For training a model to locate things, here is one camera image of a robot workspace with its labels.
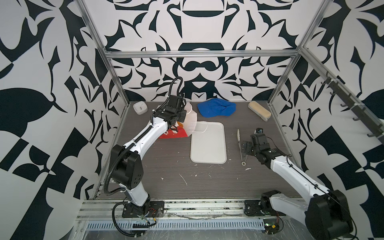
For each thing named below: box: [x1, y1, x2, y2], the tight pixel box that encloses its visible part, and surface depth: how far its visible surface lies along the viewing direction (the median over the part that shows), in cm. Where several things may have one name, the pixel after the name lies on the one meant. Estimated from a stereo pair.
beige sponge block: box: [248, 100, 272, 122], surface depth 114 cm
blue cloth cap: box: [197, 98, 237, 118], surface depth 114 cm
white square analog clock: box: [133, 101, 148, 115], surface depth 114 cm
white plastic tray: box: [190, 121, 227, 164], surface depth 96 cm
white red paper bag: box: [159, 101, 198, 139], surface depth 93 cm
